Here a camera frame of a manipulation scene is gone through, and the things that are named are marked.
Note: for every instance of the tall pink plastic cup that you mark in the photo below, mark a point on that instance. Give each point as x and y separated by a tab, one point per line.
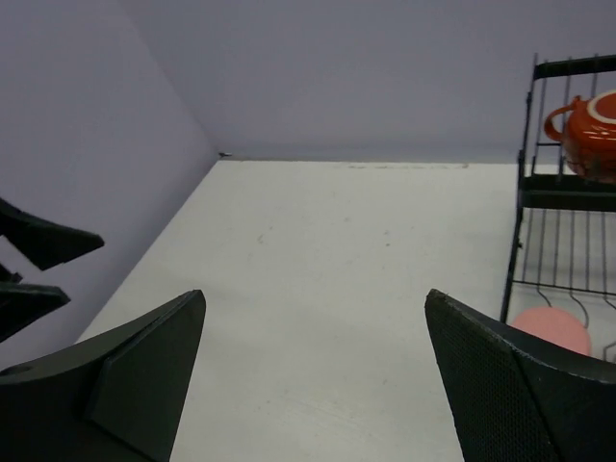
555	326

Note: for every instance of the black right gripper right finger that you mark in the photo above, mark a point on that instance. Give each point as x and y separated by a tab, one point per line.
515	397

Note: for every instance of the orange glazed mug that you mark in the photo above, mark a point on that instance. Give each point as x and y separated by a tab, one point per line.
586	131

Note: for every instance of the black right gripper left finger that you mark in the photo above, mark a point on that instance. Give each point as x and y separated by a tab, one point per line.
117	396

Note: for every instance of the black wire dish rack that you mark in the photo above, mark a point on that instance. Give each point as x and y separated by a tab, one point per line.
562	253

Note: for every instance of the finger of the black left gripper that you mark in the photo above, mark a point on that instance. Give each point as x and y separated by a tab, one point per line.
23	304
44	243

